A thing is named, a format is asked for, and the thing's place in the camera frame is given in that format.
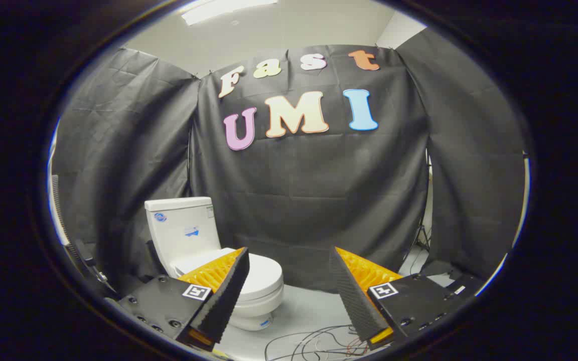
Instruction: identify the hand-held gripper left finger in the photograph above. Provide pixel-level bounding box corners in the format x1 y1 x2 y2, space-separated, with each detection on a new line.
118 247 250 351

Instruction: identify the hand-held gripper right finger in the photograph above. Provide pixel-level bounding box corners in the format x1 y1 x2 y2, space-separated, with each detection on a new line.
330 246 473 350

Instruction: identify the white toilet lid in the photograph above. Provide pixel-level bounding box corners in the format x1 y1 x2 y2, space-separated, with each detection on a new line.
171 248 284 302

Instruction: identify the white toilet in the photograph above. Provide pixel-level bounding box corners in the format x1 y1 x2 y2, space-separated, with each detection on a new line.
144 197 284 331

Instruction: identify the black tripod stand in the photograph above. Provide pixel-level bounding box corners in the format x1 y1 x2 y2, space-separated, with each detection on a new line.
408 150 433 254

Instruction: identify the black backdrop cloth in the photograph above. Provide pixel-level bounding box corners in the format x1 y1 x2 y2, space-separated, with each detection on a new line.
53 44 526 296

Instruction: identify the tangle of floor cables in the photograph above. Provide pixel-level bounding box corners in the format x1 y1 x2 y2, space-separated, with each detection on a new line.
264 324 371 361

